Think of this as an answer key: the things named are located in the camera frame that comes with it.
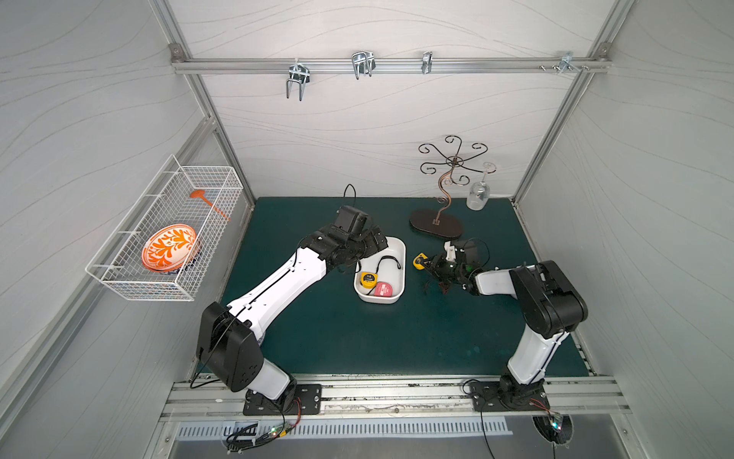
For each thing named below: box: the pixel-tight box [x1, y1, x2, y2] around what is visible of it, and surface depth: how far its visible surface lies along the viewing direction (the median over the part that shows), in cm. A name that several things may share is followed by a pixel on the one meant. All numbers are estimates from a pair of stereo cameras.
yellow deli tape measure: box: [359, 271, 380, 289], surface depth 95 cm
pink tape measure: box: [373, 281, 393, 298], surface depth 95 cm
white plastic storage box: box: [353, 235, 407, 305], surface depth 97 cm
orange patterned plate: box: [141, 223, 198, 273], surface depth 64 cm
